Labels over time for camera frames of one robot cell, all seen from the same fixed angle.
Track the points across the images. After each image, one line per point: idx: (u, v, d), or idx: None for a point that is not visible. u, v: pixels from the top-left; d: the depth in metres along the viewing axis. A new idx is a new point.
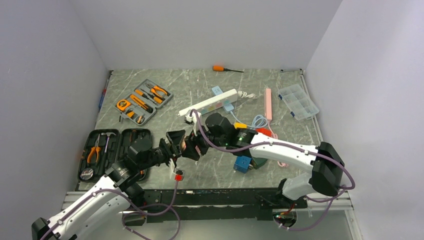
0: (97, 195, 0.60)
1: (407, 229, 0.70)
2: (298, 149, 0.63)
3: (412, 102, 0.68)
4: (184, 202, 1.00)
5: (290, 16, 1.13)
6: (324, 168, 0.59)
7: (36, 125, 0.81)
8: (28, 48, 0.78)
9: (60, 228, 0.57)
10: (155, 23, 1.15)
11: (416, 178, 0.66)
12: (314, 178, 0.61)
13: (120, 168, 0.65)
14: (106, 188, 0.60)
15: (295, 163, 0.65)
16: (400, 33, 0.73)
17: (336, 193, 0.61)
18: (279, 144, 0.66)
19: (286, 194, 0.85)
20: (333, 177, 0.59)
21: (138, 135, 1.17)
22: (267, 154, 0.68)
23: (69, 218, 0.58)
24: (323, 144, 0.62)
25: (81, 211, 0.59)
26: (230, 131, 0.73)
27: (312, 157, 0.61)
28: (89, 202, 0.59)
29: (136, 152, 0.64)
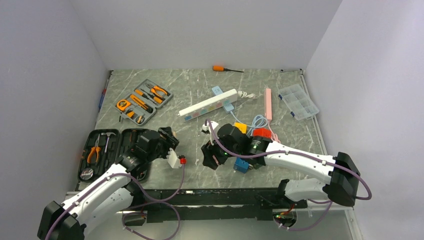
0: (110, 179, 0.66)
1: (407, 229, 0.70)
2: (315, 160, 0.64)
3: (412, 102, 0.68)
4: (184, 202, 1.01)
5: (290, 16, 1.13)
6: (344, 180, 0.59)
7: (36, 125, 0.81)
8: (28, 48, 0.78)
9: (76, 208, 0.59)
10: (155, 23, 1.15)
11: (416, 178, 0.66)
12: (333, 189, 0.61)
13: (129, 157, 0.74)
14: (119, 172, 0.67)
15: (312, 173, 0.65)
16: (400, 34, 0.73)
17: (353, 202, 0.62)
18: (297, 154, 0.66)
19: (288, 196, 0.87)
20: (351, 189, 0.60)
21: (137, 135, 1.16)
22: (283, 163, 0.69)
23: (85, 200, 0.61)
24: (342, 155, 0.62)
25: (97, 193, 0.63)
26: (243, 139, 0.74)
27: (330, 168, 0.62)
28: (104, 185, 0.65)
29: (147, 141, 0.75)
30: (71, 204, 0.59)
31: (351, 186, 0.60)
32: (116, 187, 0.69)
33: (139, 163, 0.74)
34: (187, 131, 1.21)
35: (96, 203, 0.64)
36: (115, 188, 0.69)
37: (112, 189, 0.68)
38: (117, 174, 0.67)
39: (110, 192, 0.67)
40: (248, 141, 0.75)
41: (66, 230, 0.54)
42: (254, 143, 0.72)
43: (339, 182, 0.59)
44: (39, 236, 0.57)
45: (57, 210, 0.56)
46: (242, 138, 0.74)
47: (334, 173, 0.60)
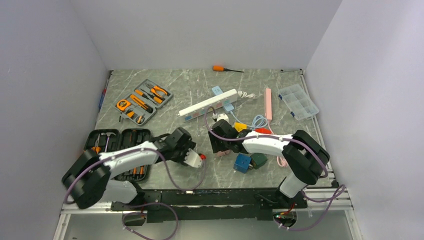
0: (144, 151, 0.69)
1: (407, 229, 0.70)
2: (274, 138, 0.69)
3: (412, 102, 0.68)
4: (184, 202, 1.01)
5: (289, 16, 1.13)
6: (294, 151, 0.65)
7: (35, 126, 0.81)
8: (29, 48, 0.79)
9: (110, 163, 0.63)
10: (154, 23, 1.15)
11: (416, 178, 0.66)
12: (289, 162, 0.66)
13: (158, 142, 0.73)
14: (153, 148, 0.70)
15: (277, 151, 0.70)
16: (400, 34, 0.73)
17: (313, 178, 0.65)
18: (262, 136, 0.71)
19: (282, 190, 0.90)
20: (305, 161, 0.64)
21: (137, 135, 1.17)
22: (256, 147, 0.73)
23: (118, 159, 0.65)
24: (297, 132, 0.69)
25: (129, 157, 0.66)
26: (230, 133, 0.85)
27: (286, 143, 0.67)
28: (136, 154, 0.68)
29: (181, 134, 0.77)
30: (106, 157, 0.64)
31: (305, 158, 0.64)
32: (144, 159, 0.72)
33: (168, 151, 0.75)
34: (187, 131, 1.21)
35: (124, 167, 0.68)
36: (143, 160, 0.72)
37: (141, 160, 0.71)
38: (151, 149, 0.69)
39: (138, 161, 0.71)
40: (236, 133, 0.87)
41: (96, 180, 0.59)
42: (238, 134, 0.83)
43: (289, 152, 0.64)
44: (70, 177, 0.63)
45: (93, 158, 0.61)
46: (230, 130, 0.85)
47: (287, 146, 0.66)
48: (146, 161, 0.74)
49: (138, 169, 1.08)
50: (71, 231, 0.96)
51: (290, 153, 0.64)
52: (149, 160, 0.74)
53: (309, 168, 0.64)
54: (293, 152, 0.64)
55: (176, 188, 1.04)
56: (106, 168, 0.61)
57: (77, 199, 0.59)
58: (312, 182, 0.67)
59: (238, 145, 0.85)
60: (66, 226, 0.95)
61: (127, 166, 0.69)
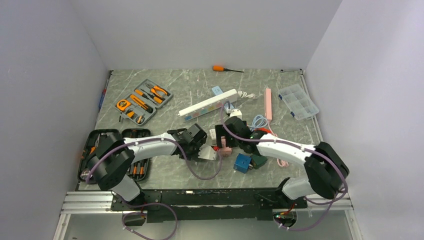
0: (163, 141, 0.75)
1: (407, 229, 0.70)
2: (295, 146, 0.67)
3: (412, 102, 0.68)
4: (184, 202, 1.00)
5: (289, 16, 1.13)
6: (318, 165, 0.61)
7: (35, 125, 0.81)
8: (29, 48, 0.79)
9: (133, 148, 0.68)
10: (154, 23, 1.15)
11: (416, 178, 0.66)
12: (309, 175, 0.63)
13: (177, 136, 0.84)
14: (172, 140, 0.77)
15: (295, 160, 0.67)
16: (400, 34, 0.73)
17: (331, 191, 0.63)
18: (280, 142, 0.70)
19: (285, 191, 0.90)
20: (327, 175, 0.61)
21: (138, 134, 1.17)
22: (272, 151, 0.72)
23: (141, 145, 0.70)
24: (320, 143, 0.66)
25: (150, 145, 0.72)
26: (244, 131, 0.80)
27: (308, 154, 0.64)
28: (157, 142, 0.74)
29: (198, 130, 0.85)
30: (130, 141, 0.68)
31: (326, 172, 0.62)
32: (162, 149, 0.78)
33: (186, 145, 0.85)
34: None
35: (144, 154, 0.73)
36: (161, 150, 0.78)
37: (160, 149, 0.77)
38: (172, 141, 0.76)
39: (157, 150, 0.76)
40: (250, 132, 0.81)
41: (119, 162, 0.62)
42: (252, 134, 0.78)
43: (312, 166, 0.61)
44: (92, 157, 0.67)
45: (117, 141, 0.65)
46: (244, 129, 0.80)
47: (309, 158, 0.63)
48: (163, 152, 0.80)
49: (138, 169, 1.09)
50: (71, 231, 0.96)
51: (314, 167, 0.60)
52: (166, 151, 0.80)
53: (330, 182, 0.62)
54: (316, 166, 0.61)
55: (177, 188, 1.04)
56: (130, 151, 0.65)
57: (99, 180, 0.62)
58: (326, 195, 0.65)
59: (251, 146, 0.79)
60: (66, 226, 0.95)
61: (146, 154, 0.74)
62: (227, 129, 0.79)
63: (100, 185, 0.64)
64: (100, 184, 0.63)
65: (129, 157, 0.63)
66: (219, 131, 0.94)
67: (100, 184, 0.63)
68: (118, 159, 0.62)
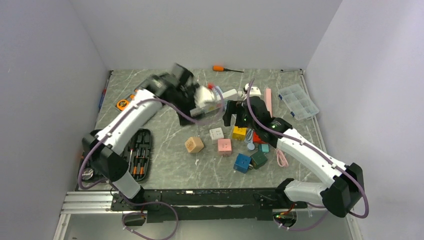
0: (139, 107, 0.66)
1: (407, 229, 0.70)
2: (325, 159, 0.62)
3: (413, 102, 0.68)
4: (184, 202, 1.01)
5: (289, 16, 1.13)
6: (345, 188, 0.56)
7: (35, 126, 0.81)
8: (29, 48, 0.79)
9: (110, 140, 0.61)
10: (154, 23, 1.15)
11: (416, 178, 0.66)
12: (329, 193, 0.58)
13: (156, 82, 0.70)
14: (147, 98, 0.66)
15: (316, 171, 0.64)
16: (401, 34, 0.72)
17: (342, 215, 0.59)
18: (307, 147, 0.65)
19: (286, 193, 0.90)
20: (348, 199, 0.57)
21: (138, 134, 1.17)
22: (293, 151, 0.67)
23: (118, 131, 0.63)
24: (354, 166, 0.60)
25: (127, 121, 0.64)
26: (264, 117, 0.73)
27: (338, 173, 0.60)
28: (133, 114, 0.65)
29: (182, 70, 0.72)
30: (104, 135, 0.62)
31: (348, 196, 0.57)
32: (150, 112, 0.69)
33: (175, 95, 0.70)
34: (186, 131, 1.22)
35: (134, 128, 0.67)
36: (149, 114, 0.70)
37: (143, 118, 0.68)
38: (147, 100, 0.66)
39: (145, 117, 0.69)
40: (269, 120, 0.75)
41: (104, 159, 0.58)
42: (273, 123, 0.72)
43: (339, 187, 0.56)
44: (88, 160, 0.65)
45: (93, 142, 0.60)
46: (265, 114, 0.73)
47: (337, 178, 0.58)
48: (154, 111, 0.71)
49: (138, 169, 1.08)
50: (71, 231, 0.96)
51: (341, 189, 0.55)
52: (155, 110, 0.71)
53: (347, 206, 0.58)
54: (344, 188, 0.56)
55: (177, 188, 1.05)
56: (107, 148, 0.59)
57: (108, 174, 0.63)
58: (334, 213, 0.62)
59: (269, 135, 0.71)
60: (66, 226, 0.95)
61: (132, 131, 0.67)
62: (250, 108, 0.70)
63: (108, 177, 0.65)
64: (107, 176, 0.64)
65: (111, 152, 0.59)
66: (231, 110, 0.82)
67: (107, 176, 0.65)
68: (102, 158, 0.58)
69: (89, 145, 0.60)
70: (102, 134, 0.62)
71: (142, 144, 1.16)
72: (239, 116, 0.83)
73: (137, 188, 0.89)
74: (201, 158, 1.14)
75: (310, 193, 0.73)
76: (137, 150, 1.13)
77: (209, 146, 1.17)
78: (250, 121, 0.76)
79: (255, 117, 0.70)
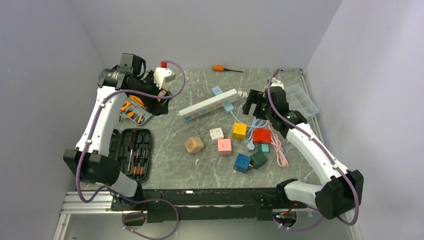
0: (105, 104, 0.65)
1: (408, 229, 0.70)
2: (328, 158, 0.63)
3: (413, 102, 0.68)
4: (184, 202, 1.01)
5: (289, 16, 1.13)
6: (340, 189, 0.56)
7: (35, 126, 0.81)
8: (29, 48, 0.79)
9: (94, 146, 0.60)
10: (154, 23, 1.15)
11: (416, 178, 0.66)
12: (322, 191, 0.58)
13: (110, 74, 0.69)
14: (111, 93, 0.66)
15: (317, 168, 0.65)
16: (401, 34, 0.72)
17: (330, 216, 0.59)
18: (315, 144, 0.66)
19: (286, 190, 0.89)
20: (340, 202, 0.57)
21: (138, 135, 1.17)
22: (301, 145, 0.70)
23: (96, 134, 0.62)
24: (357, 173, 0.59)
25: (101, 123, 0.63)
26: (282, 106, 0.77)
27: (337, 174, 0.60)
28: (103, 113, 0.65)
29: (131, 56, 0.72)
30: (84, 144, 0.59)
31: (341, 198, 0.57)
32: (117, 107, 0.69)
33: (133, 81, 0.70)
34: (186, 131, 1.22)
35: (109, 128, 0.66)
36: (117, 109, 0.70)
37: (113, 114, 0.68)
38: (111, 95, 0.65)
39: (114, 114, 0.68)
40: (285, 110, 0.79)
41: (96, 166, 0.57)
42: (289, 114, 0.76)
43: (334, 187, 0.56)
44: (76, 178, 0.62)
45: (76, 156, 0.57)
46: (282, 104, 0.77)
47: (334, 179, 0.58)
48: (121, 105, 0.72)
49: (138, 169, 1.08)
50: (71, 231, 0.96)
51: (335, 189, 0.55)
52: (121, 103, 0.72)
53: (337, 208, 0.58)
54: (338, 188, 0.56)
55: (177, 188, 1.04)
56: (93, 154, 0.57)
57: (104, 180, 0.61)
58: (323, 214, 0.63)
59: (282, 124, 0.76)
60: (66, 226, 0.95)
61: (109, 131, 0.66)
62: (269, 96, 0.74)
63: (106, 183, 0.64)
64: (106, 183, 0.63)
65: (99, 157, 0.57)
66: (252, 99, 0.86)
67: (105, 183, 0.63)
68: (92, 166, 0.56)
69: (74, 159, 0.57)
70: (81, 144, 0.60)
71: (142, 144, 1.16)
72: (259, 106, 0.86)
73: (135, 187, 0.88)
74: (201, 158, 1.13)
75: (308, 194, 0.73)
76: (137, 150, 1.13)
77: (209, 146, 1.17)
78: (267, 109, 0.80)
79: (273, 105, 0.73)
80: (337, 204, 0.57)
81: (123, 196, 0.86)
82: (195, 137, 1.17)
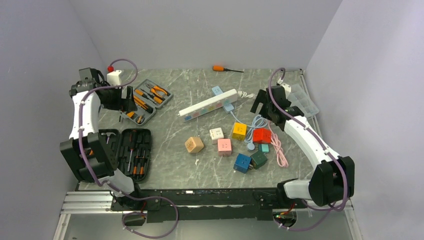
0: (85, 102, 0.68)
1: (409, 229, 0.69)
2: (320, 145, 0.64)
3: (413, 102, 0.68)
4: (184, 202, 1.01)
5: (289, 16, 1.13)
6: (329, 173, 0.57)
7: (35, 126, 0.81)
8: (29, 48, 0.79)
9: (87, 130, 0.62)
10: (154, 23, 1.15)
11: (417, 178, 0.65)
12: (314, 174, 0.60)
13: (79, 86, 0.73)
14: (87, 93, 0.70)
15: (311, 155, 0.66)
16: (401, 34, 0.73)
17: (321, 201, 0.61)
18: (308, 132, 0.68)
19: (285, 187, 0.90)
20: (329, 186, 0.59)
21: (138, 135, 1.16)
22: (296, 135, 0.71)
23: (85, 123, 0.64)
24: (348, 158, 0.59)
25: (87, 113, 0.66)
26: (281, 100, 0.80)
27: (328, 158, 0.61)
28: (85, 109, 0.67)
29: (88, 68, 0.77)
30: (77, 132, 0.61)
31: (331, 183, 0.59)
32: (95, 106, 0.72)
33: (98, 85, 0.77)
34: (186, 131, 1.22)
35: (95, 121, 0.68)
36: (96, 107, 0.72)
37: (95, 111, 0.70)
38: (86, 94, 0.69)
39: (96, 111, 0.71)
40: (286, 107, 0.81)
41: (94, 147, 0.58)
42: (287, 108, 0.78)
43: (323, 170, 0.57)
44: (78, 175, 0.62)
45: (74, 143, 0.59)
46: (282, 100, 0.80)
47: (325, 163, 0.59)
48: (98, 105, 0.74)
49: (138, 169, 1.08)
50: (71, 231, 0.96)
51: (324, 172, 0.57)
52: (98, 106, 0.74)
53: (327, 193, 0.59)
54: (327, 172, 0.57)
55: (176, 188, 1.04)
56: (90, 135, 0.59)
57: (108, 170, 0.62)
58: (314, 199, 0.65)
59: (279, 117, 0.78)
60: (66, 226, 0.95)
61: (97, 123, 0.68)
62: (270, 91, 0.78)
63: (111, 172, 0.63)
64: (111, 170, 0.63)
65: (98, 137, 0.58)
66: (259, 98, 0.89)
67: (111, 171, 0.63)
68: (93, 145, 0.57)
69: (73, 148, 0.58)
70: (74, 133, 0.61)
71: (142, 144, 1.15)
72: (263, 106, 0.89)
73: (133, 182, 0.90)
74: (201, 158, 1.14)
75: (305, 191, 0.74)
76: (137, 150, 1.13)
77: (209, 146, 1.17)
78: (268, 106, 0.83)
79: (273, 98, 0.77)
80: (326, 188, 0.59)
81: (126, 194, 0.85)
82: (195, 137, 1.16)
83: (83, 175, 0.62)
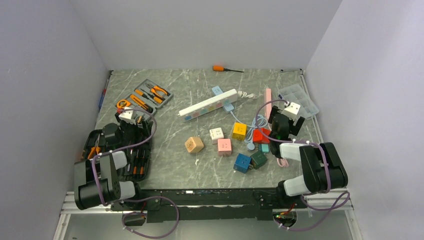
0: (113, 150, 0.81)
1: (409, 230, 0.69)
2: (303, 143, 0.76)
3: (413, 103, 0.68)
4: (184, 202, 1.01)
5: (289, 15, 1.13)
6: (311, 150, 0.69)
7: (35, 127, 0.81)
8: (28, 48, 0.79)
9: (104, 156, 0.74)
10: (154, 23, 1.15)
11: (417, 178, 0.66)
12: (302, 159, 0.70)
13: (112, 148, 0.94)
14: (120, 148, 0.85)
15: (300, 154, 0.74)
16: (401, 36, 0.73)
17: (315, 185, 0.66)
18: (297, 142, 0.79)
19: (284, 185, 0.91)
20: (316, 167, 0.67)
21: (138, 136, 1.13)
22: (288, 151, 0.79)
23: None
24: (329, 143, 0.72)
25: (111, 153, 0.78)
26: (282, 133, 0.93)
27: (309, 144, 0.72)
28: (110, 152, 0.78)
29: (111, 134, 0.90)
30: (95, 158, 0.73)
31: (317, 164, 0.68)
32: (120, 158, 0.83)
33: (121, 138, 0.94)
34: (186, 131, 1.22)
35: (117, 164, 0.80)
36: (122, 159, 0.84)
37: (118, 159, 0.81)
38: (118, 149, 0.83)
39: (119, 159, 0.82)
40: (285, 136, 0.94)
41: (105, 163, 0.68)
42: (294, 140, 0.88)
43: (305, 150, 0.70)
44: (79, 201, 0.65)
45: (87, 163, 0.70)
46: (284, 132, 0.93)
47: (308, 146, 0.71)
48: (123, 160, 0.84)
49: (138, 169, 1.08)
50: (71, 231, 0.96)
51: (305, 149, 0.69)
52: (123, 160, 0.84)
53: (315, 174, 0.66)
54: (309, 150, 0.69)
55: (176, 188, 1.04)
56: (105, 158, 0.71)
57: (109, 195, 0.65)
58: (312, 191, 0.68)
59: (275, 150, 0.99)
60: (66, 226, 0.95)
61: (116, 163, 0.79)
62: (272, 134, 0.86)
63: (115, 198, 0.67)
64: (114, 197, 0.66)
65: (110, 154, 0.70)
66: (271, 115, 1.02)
67: (112, 199, 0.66)
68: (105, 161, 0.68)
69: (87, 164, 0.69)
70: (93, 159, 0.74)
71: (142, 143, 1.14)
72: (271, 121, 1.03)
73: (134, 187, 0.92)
74: (201, 158, 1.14)
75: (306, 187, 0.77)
76: (136, 150, 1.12)
77: (209, 146, 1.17)
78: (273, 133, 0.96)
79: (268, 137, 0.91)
80: (313, 168, 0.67)
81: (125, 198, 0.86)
82: (195, 137, 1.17)
83: (84, 201, 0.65)
